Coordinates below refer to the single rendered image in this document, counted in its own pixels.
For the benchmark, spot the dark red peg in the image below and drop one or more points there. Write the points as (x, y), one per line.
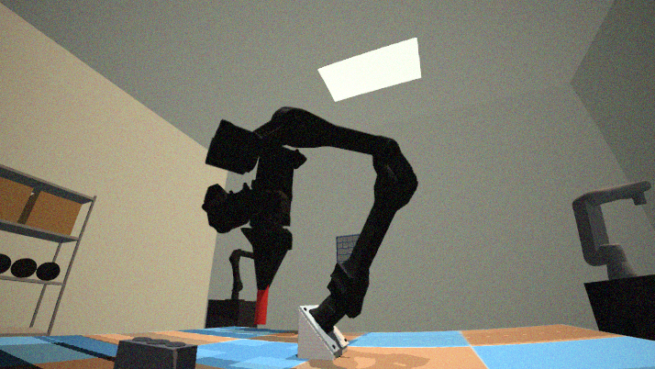
(261, 306)

